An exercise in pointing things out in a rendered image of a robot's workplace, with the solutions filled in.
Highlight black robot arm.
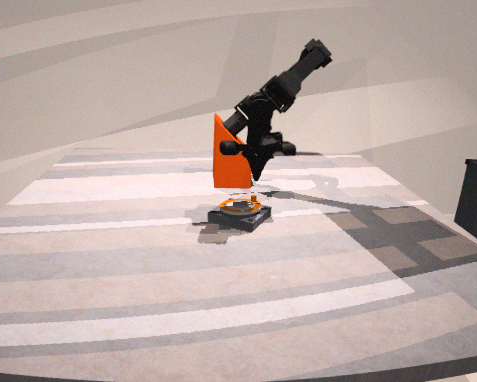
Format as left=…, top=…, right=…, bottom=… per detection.
left=221, top=38, right=332, bottom=156

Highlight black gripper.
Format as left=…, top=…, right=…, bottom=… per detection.
left=219, top=120, right=296, bottom=181

